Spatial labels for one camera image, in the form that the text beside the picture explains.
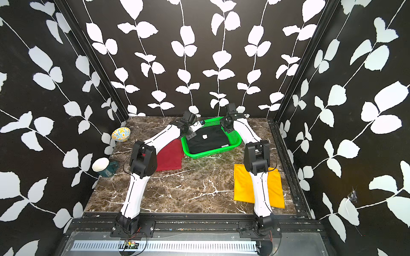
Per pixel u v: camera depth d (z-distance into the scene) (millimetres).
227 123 781
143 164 601
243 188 870
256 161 612
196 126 910
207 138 1072
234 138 1065
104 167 823
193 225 767
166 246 701
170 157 961
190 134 929
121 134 1102
